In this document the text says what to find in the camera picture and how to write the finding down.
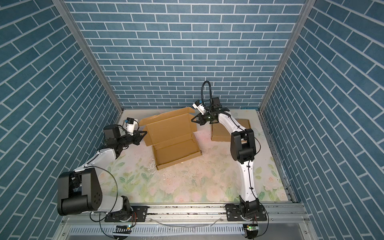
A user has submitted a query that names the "aluminium corner post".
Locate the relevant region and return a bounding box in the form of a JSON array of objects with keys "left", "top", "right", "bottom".
[
  {"left": 259, "top": 0, "right": 316, "bottom": 113},
  {"left": 52, "top": 0, "right": 124, "bottom": 114}
]

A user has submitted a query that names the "brown cardboard box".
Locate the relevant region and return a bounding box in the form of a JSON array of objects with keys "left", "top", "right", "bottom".
[{"left": 211, "top": 119, "right": 251, "bottom": 142}]

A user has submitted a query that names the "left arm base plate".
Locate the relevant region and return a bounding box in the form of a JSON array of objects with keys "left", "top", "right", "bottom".
[{"left": 105, "top": 206, "right": 149, "bottom": 223}]

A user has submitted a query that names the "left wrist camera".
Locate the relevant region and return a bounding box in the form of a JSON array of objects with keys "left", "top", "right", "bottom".
[{"left": 124, "top": 118, "right": 140, "bottom": 135}]

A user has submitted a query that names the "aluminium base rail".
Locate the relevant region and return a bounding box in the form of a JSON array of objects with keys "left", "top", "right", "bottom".
[{"left": 64, "top": 202, "right": 310, "bottom": 229}]

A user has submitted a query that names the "white slotted cable duct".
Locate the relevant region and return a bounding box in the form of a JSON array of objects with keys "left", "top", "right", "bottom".
[{"left": 69, "top": 224, "right": 245, "bottom": 237}]

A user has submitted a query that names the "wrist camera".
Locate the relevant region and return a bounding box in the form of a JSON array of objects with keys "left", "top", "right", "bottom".
[
  {"left": 124, "top": 118, "right": 140, "bottom": 135},
  {"left": 193, "top": 100, "right": 207, "bottom": 115}
]

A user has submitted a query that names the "aluminium corner post right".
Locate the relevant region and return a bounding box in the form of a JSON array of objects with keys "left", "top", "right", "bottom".
[{"left": 259, "top": 0, "right": 316, "bottom": 113}]

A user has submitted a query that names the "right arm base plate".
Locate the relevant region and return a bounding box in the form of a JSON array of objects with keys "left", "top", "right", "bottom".
[{"left": 225, "top": 204, "right": 268, "bottom": 222}]

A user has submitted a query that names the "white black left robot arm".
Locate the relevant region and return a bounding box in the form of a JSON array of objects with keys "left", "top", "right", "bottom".
[{"left": 57, "top": 125, "right": 147, "bottom": 222}]

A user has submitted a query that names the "aluminium corner post left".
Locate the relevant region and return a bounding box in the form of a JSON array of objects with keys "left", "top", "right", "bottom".
[{"left": 52, "top": 0, "right": 124, "bottom": 114}]

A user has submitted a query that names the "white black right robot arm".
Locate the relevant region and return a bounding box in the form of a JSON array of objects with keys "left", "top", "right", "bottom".
[{"left": 191, "top": 81, "right": 261, "bottom": 220}]

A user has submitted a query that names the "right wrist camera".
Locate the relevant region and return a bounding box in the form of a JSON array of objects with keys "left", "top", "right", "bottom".
[{"left": 193, "top": 100, "right": 207, "bottom": 115}]

